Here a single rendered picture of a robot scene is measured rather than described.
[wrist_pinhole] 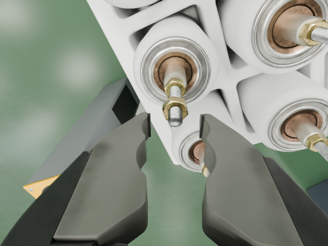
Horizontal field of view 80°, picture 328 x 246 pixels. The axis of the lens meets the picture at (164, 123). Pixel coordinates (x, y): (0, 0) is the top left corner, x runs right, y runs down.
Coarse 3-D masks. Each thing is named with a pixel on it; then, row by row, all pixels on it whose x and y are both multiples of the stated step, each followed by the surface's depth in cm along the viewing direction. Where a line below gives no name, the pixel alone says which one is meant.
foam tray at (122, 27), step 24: (96, 0) 24; (168, 0) 24; (192, 0) 24; (120, 24) 25; (144, 24) 25; (216, 24) 25; (120, 48) 27; (216, 48) 26; (240, 72) 28; (312, 72) 28; (144, 96) 31; (240, 120) 32; (168, 144) 36
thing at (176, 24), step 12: (156, 24) 24; (168, 24) 20; (180, 24) 19; (192, 24) 22; (156, 36) 20; (168, 36) 19; (192, 36) 19; (204, 36) 20; (144, 48) 20; (204, 48) 20; (216, 60) 21; (216, 72) 21; (204, 96) 23
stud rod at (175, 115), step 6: (174, 90) 16; (180, 90) 17; (174, 96) 15; (180, 96) 16; (174, 108) 14; (180, 108) 14; (168, 114) 14; (174, 114) 13; (180, 114) 13; (168, 120) 13; (174, 120) 13; (180, 120) 13; (174, 126) 13
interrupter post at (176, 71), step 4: (172, 64) 21; (176, 64) 20; (168, 68) 20; (172, 68) 19; (176, 68) 19; (180, 68) 20; (168, 72) 19; (172, 72) 18; (176, 72) 18; (180, 72) 19; (184, 72) 20; (164, 76) 20; (168, 76) 18; (172, 76) 18; (176, 76) 18; (180, 76) 18; (184, 76) 19; (164, 80) 19; (168, 80) 19; (184, 80) 19; (164, 84) 19; (184, 84) 19
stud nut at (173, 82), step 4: (172, 80) 17; (176, 80) 17; (180, 80) 17; (168, 84) 17; (172, 84) 17; (176, 84) 17; (180, 84) 17; (164, 88) 17; (168, 88) 17; (180, 88) 17; (184, 88) 17; (168, 92) 18; (184, 92) 17; (168, 96) 18
